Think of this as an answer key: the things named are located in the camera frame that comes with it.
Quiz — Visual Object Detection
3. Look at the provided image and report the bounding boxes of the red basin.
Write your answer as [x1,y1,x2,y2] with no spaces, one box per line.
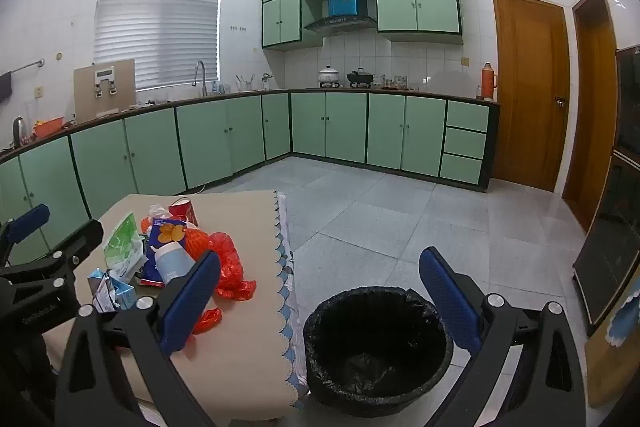
[34,117,66,138]

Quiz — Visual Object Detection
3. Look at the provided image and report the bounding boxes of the wooden door with handle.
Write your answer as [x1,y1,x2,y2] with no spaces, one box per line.
[491,0,572,194]

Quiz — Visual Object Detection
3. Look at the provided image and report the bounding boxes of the floral scalloped tablecloth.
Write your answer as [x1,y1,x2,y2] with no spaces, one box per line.
[274,191,309,409]

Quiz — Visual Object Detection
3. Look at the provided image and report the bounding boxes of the black glass cabinet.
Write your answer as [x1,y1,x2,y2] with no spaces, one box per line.
[571,47,640,338]

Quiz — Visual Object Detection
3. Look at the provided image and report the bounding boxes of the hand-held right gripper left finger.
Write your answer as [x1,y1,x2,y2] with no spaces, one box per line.
[54,250,223,427]

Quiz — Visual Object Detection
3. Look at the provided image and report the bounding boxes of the plain wooden door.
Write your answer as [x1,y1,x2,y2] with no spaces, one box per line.
[561,0,620,233]

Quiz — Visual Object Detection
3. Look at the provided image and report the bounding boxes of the green white packet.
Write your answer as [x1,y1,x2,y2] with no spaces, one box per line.
[102,212,146,280]

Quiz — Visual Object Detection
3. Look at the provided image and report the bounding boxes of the black range hood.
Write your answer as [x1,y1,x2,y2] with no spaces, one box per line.
[303,14,379,38]

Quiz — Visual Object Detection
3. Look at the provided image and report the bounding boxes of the red paper cup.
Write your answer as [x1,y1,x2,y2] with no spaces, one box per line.
[168,197,199,228]

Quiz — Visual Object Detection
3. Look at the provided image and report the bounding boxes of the green lower cabinets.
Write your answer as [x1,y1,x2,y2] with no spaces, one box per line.
[0,88,502,268]

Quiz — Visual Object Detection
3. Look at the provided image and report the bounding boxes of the row of glass jars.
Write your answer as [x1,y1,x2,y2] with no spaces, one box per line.
[372,74,409,89]

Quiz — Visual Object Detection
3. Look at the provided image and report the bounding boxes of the small blue white carton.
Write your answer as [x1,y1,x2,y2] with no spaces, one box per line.
[87,269,137,313]

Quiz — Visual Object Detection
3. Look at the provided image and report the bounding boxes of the orange thermos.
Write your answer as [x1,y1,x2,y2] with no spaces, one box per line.
[481,62,499,102]

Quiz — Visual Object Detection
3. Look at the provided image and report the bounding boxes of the metal towel rail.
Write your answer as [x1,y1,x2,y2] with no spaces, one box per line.
[9,58,46,75]

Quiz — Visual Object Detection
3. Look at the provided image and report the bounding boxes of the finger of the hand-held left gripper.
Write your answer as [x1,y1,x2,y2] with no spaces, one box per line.
[0,203,51,265]
[0,218,104,303]

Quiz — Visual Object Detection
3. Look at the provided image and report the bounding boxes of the black-lined trash bin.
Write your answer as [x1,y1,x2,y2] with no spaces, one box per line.
[302,286,455,419]

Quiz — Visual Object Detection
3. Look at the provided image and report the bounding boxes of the blue white cloth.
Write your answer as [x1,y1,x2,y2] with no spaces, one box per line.
[606,281,640,349]

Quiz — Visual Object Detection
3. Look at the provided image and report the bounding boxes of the red plastic bag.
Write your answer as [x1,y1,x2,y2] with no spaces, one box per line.
[192,232,257,336]

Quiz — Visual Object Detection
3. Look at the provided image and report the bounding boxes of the white window blind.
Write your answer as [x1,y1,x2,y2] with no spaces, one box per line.
[93,0,223,92]

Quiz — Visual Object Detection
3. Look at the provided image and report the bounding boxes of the beige tablecloth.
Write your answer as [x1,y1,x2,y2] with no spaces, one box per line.
[42,189,308,423]

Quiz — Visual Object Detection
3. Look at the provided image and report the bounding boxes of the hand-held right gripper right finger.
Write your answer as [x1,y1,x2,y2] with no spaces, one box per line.
[418,246,587,427]

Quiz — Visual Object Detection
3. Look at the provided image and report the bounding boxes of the pale blue plastic bottle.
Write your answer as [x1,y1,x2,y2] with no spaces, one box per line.
[150,242,196,285]

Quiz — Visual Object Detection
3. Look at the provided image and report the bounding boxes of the blue box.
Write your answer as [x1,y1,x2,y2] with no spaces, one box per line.
[328,0,363,16]

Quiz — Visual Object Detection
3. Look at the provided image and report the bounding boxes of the blue snack bag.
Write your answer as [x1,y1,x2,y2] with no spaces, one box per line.
[140,218,191,288]

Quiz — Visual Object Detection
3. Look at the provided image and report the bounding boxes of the white clip device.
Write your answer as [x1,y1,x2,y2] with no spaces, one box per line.
[93,67,117,98]

